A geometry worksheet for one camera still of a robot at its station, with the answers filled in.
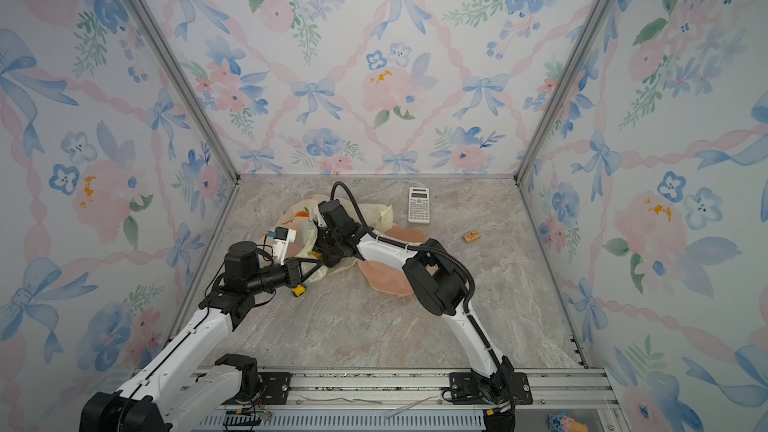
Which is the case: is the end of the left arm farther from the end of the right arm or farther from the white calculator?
the white calculator

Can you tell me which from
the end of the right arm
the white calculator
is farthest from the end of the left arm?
the white calculator

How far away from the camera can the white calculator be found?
1086 millimetres

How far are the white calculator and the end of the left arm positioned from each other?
49 cm

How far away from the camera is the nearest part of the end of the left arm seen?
0.60 metres
